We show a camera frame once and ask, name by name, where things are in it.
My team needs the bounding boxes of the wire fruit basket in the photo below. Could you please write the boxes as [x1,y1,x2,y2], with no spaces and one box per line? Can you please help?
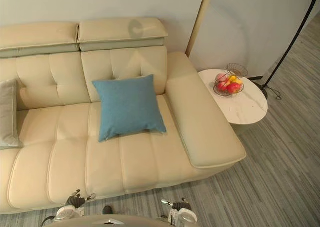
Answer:
[213,62,250,97]

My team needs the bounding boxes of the robot silver torso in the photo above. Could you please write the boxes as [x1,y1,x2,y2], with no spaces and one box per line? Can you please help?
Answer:
[44,212,162,227]

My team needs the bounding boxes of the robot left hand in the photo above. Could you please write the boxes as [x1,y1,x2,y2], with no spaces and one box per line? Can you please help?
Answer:
[65,189,97,209]

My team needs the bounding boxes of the beige vertical wall trim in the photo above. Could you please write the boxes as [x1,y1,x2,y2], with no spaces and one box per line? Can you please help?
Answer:
[186,0,214,60]

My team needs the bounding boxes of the white marble oval side table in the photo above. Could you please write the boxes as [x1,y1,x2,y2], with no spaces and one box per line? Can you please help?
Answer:
[198,68,269,136]

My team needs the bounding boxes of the light grey square cushion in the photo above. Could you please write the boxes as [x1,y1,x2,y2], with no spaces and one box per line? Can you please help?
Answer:
[0,78,24,151]

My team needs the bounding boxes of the black floor lamp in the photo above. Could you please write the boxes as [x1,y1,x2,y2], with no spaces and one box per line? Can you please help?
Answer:
[251,0,320,100]

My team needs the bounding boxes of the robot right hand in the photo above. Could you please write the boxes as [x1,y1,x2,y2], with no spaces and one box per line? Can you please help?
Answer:
[161,197,192,212]

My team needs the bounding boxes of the black lamp cable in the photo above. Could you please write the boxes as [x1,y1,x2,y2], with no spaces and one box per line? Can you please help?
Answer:
[268,85,284,101]

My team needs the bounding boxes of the blue square cushion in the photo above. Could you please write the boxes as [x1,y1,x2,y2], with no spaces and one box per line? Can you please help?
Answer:
[91,73,168,143]

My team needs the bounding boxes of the cream leather sofa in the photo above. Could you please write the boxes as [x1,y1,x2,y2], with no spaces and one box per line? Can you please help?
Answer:
[0,16,248,215]

